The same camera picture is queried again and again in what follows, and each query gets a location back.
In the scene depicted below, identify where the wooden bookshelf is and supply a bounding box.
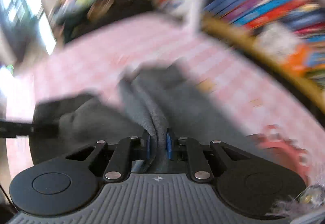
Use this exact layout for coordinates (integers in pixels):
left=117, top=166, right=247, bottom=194
left=202, top=0, right=324, bottom=110

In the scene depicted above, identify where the pink checkered cartoon table mat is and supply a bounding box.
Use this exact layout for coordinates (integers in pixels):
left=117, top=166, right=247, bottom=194
left=6, top=13, right=324, bottom=176

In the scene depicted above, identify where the grey knit garment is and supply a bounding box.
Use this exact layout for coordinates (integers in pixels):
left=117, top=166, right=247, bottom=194
left=29, top=64, right=259, bottom=173

